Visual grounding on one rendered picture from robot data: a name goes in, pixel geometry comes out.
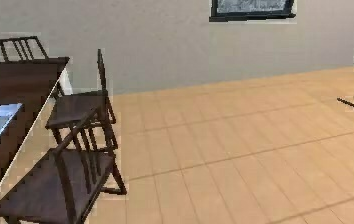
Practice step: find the dark brown wooden chair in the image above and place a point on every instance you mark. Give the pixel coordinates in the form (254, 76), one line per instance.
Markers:
(75, 106)
(51, 186)
(24, 50)

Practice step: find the dark brown wooden table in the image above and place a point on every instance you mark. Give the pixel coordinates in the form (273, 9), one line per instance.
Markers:
(15, 83)

